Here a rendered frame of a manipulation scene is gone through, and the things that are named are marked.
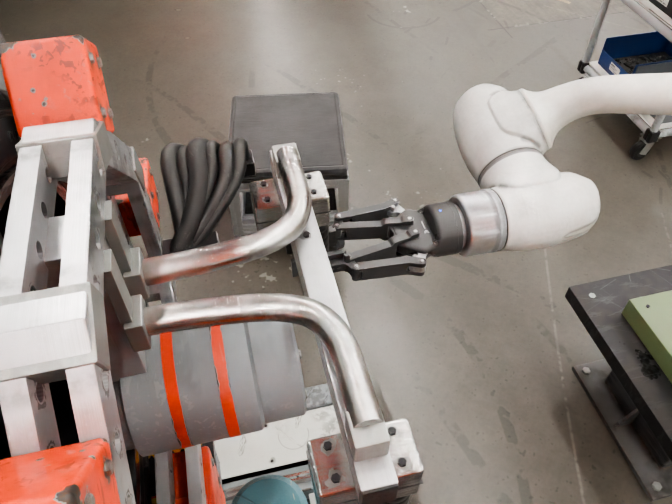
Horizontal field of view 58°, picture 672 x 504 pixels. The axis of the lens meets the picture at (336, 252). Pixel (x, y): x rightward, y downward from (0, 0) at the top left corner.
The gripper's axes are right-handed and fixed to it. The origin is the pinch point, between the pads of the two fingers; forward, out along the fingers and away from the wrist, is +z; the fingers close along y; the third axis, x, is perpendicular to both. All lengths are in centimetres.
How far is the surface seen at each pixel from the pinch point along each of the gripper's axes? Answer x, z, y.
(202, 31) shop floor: -83, 7, 227
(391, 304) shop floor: -83, -32, 48
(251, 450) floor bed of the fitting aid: -75, 15, 10
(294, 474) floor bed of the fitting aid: -75, 6, 2
